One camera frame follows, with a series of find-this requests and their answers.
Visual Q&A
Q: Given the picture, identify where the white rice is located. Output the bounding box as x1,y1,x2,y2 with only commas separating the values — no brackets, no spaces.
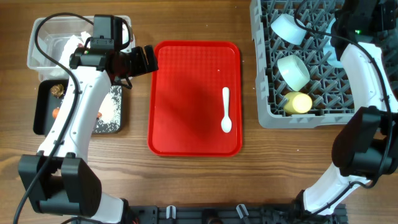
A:
93,86,123,134

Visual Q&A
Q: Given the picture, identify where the white napkin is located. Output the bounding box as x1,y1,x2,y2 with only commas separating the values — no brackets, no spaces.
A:
58,32,91,67

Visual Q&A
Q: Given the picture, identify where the brown food ball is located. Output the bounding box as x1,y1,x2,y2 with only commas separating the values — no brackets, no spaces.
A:
50,84,65,98

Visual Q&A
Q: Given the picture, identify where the orange carrot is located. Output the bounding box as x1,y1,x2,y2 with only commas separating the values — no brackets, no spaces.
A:
52,108,102,119

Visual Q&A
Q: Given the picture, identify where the white plastic spoon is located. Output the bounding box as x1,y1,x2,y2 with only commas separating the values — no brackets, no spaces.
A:
221,87,232,133

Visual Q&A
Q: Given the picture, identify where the light blue rice bowl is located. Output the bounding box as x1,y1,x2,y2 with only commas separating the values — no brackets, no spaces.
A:
271,14,307,45

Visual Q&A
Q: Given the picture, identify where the green bowl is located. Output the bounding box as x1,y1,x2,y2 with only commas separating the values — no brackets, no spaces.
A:
277,55,310,91

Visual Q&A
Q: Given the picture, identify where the yellow cup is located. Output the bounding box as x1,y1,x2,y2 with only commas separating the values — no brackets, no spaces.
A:
283,92,313,114

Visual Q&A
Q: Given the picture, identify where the light blue plate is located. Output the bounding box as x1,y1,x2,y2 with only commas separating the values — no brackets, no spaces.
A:
323,35,343,68

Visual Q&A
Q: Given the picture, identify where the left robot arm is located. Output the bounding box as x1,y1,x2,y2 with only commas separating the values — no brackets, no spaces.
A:
13,45,158,223

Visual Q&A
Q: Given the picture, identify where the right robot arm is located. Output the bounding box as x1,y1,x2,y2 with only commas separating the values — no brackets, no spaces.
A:
298,0,397,223

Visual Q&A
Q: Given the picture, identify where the clear plastic waste bin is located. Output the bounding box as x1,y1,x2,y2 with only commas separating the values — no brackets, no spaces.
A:
26,15,136,82

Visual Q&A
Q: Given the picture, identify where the black waste tray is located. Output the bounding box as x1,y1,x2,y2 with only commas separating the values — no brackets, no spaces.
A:
33,79,123,136

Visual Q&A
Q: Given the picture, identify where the grey dishwasher rack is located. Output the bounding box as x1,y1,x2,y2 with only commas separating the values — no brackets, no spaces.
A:
250,0,397,129

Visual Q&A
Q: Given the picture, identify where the red serving tray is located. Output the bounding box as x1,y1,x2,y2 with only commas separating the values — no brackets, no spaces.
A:
147,40,243,157

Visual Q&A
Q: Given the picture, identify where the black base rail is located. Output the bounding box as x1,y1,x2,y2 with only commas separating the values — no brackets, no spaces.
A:
131,204,349,224

